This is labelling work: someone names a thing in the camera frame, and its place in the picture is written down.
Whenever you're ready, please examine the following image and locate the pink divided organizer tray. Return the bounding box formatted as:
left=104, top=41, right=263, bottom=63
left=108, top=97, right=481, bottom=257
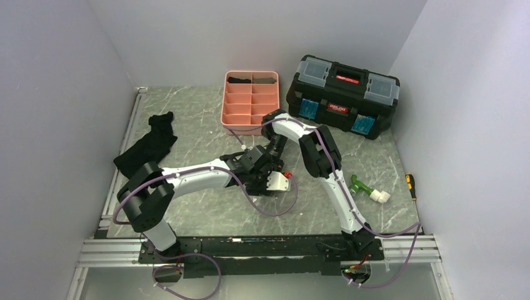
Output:
left=220, top=71, right=280, bottom=129

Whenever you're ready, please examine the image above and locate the black underwear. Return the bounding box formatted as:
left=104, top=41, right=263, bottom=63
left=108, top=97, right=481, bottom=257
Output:
left=113, top=111, right=178, bottom=179

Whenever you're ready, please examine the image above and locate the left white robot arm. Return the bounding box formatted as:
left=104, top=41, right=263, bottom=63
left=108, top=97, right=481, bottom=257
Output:
left=117, top=145, right=284, bottom=263

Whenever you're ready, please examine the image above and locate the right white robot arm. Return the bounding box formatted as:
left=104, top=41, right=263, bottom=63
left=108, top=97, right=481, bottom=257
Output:
left=261, top=109, right=375, bottom=259

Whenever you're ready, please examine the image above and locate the rolled grey cloth in tray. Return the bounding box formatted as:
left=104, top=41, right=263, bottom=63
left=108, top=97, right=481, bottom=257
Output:
left=252, top=77, right=277, bottom=84

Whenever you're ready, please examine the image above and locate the black toolbox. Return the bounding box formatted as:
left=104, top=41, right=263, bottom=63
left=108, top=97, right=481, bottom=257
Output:
left=286, top=55, right=401, bottom=140

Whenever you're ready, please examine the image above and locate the green white tool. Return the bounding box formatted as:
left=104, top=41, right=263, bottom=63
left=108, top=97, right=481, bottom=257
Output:
left=349, top=174, right=391, bottom=204

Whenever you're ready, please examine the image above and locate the yellow black screwdriver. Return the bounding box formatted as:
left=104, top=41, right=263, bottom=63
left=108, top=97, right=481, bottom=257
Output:
left=406, top=173, right=417, bottom=201

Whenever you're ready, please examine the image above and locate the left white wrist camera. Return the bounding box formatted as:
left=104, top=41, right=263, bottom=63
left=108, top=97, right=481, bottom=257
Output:
left=266, top=171, right=291, bottom=192

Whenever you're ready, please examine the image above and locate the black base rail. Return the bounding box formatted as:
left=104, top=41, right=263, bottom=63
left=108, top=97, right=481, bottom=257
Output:
left=138, top=234, right=384, bottom=279

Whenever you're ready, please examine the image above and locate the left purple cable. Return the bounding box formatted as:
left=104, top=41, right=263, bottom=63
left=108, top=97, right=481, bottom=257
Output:
left=112, top=165, right=299, bottom=300

